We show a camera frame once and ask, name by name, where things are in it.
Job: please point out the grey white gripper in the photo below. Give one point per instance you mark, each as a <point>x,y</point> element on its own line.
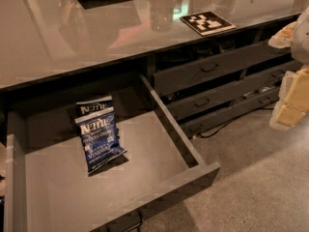
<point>301,39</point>

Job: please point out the blue Kettle chip bag front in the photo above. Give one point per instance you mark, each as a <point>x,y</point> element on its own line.
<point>99,138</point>

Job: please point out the blue kettle chip bag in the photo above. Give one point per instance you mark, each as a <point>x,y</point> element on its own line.
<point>99,138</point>
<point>88,107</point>

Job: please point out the grey lower right drawer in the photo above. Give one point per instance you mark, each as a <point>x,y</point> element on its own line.
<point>226,114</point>

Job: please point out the grey middle right drawer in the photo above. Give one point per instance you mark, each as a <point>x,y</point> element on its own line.
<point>225,93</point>

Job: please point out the grey upper right drawer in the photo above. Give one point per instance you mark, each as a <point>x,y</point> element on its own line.
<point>202,70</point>

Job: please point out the blue Kettle chip bag rear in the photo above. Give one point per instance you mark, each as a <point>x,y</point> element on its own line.
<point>88,107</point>

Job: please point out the open grey top drawer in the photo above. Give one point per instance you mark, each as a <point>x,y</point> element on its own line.
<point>48,188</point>

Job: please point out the black white fiducial marker tile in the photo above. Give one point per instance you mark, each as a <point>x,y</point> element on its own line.
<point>207,23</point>

